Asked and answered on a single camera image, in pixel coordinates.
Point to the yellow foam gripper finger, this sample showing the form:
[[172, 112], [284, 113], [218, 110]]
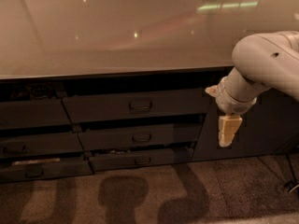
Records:
[[228, 126], [212, 91]]

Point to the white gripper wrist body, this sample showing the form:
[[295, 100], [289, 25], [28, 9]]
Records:
[[231, 104]]

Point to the dark drawer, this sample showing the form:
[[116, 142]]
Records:
[[135, 105], [139, 136], [31, 114], [136, 159], [40, 144], [45, 170]]

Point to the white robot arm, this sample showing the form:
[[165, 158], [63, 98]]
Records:
[[261, 62]]

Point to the dark cabinet door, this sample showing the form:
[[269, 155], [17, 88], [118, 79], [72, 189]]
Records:
[[270, 126]]

